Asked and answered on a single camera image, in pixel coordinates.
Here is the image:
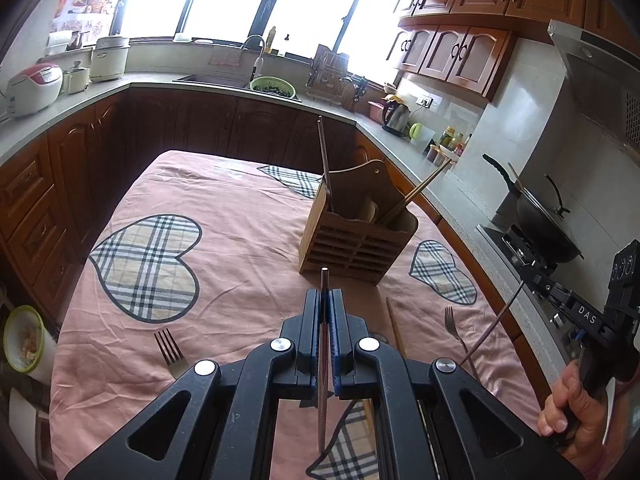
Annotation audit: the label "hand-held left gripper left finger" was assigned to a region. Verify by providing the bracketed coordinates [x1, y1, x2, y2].
[65, 289, 327, 480]

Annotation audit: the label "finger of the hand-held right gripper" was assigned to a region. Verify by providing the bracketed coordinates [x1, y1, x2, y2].
[520, 259, 608, 321]
[530, 280, 606, 336]

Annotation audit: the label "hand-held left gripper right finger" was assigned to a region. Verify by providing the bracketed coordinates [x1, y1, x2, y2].
[327, 289, 586, 480]

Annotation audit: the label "wooden utensil holder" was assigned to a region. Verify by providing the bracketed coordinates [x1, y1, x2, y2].
[298, 159, 420, 286]

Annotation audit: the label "wooden chopstick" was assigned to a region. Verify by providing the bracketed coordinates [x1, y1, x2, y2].
[382, 159, 452, 223]
[385, 296, 407, 357]
[387, 162, 451, 226]

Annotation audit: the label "person's right hand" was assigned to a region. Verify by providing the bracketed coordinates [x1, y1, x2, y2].
[537, 360, 622, 453]

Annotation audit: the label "gas stove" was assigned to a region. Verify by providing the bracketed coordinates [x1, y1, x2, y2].
[477, 222, 591, 351]

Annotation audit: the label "black wok with lid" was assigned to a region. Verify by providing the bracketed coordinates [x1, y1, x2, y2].
[482, 154, 585, 263]

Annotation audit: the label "small silver fork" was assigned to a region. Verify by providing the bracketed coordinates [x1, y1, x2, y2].
[444, 306, 482, 378]

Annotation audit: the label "grey kitchen countertop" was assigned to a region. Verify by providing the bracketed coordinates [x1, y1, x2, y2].
[0, 72, 571, 376]

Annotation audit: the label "large silver fork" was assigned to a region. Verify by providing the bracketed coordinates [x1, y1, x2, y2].
[153, 328, 190, 378]

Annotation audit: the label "pink heart print tablecloth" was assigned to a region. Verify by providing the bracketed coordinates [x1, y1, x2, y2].
[49, 149, 546, 480]

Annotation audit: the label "sauce bottles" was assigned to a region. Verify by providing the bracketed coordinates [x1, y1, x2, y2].
[439, 126, 473, 156]

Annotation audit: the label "steel range hood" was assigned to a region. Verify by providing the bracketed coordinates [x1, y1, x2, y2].
[547, 19, 640, 153]

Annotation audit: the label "steel electric kettle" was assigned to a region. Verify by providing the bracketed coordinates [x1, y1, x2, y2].
[381, 99, 412, 137]

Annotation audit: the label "metal dish rack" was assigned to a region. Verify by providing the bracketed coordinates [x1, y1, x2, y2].
[306, 60, 368, 106]

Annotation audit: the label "green colander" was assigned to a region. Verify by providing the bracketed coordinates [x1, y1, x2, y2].
[249, 76, 296, 98]

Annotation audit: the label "curved metal faucet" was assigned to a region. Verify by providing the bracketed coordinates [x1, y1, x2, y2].
[241, 35, 267, 83]

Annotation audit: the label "kitchen sink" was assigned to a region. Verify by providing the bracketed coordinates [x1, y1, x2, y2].
[172, 74, 251, 88]

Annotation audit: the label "green rimmed bin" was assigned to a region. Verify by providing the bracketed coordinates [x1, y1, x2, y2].
[2, 305, 58, 386]

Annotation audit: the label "wooden base cabinets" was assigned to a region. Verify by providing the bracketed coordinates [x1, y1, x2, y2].
[0, 87, 481, 311]

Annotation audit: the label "tall white rice cooker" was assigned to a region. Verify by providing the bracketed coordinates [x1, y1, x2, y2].
[90, 34, 132, 82]

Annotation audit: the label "small white lidded pot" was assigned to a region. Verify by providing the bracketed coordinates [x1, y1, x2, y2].
[62, 61, 92, 95]

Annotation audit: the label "large kitchen window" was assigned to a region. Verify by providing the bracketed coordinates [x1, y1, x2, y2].
[117, 0, 416, 86]

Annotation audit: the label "pink and white rice cooker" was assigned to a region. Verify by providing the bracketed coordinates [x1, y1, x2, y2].
[0, 62, 64, 118]

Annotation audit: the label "paper towel roll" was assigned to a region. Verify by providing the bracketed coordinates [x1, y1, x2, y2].
[46, 30, 71, 56]

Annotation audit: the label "white jug green handle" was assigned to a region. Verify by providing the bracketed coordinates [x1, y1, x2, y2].
[409, 122, 436, 148]

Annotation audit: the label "wooden wall cabinets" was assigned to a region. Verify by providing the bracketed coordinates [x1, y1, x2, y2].
[392, 0, 640, 103]

